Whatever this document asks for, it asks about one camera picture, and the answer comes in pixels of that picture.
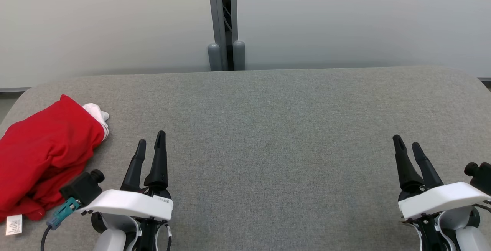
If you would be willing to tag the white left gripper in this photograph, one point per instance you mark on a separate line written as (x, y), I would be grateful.
(130, 204)

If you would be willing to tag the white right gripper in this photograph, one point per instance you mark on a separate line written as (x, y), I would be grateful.
(441, 199)

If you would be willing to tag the red basketball jersey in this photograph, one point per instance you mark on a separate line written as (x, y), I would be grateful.
(50, 139)

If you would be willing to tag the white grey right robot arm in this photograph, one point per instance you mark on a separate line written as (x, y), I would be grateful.
(470, 239)

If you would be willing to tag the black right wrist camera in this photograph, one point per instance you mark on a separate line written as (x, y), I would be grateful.
(481, 176)

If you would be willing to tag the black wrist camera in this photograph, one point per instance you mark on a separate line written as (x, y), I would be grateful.
(481, 176)
(82, 187)

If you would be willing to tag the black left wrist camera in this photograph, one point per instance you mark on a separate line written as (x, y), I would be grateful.
(82, 187)

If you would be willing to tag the grey cylindrical post foot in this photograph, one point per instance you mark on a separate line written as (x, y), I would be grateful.
(214, 57)
(239, 55)

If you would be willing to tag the grey metal partition post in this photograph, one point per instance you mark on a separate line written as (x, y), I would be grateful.
(222, 9)

